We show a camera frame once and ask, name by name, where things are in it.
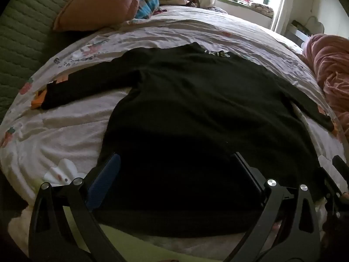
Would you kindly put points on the black sweater with orange cuffs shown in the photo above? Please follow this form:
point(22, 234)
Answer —
point(190, 114)

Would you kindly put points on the green quilted headboard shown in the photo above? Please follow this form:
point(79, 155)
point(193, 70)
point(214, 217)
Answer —
point(24, 32)

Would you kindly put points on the printed white bedsheet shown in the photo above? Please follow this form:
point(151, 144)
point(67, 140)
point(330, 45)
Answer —
point(81, 120)

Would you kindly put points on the white heart-shaped chair back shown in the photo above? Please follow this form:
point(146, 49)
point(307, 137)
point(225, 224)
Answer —
point(316, 24)

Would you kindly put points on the pink blanket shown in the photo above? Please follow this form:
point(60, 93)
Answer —
point(330, 68)

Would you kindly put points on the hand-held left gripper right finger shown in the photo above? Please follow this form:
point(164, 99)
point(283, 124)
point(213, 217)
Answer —
point(249, 174)

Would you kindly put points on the maroon cloth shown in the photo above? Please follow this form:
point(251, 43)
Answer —
point(160, 11)

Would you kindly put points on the light green garment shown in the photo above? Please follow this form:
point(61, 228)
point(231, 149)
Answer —
point(131, 243)

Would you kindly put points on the pink pillow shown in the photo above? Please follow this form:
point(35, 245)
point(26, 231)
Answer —
point(101, 2)

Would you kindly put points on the floral cloth heap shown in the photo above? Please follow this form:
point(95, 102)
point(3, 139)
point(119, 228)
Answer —
point(259, 6)

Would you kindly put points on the white small table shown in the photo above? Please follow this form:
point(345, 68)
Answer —
point(297, 32)

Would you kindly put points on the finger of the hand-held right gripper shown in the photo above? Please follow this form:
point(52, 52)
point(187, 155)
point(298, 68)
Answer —
point(342, 170)
point(331, 185)

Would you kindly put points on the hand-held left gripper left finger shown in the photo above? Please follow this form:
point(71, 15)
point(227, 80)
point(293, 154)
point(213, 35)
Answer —
point(109, 172)

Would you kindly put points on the blue striped cloth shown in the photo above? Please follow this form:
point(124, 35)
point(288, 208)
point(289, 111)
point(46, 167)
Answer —
point(147, 5)

